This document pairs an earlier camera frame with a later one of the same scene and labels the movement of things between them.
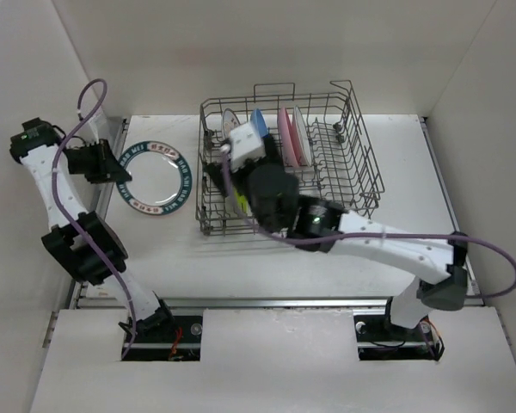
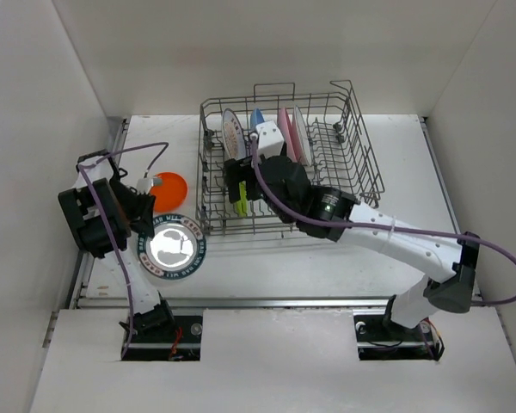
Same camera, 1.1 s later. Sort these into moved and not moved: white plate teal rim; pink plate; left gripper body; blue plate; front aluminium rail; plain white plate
Moved: white plate teal rim; left gripper body
Not moved: front aluminium rail; pink plate; plain white plate; blue plate
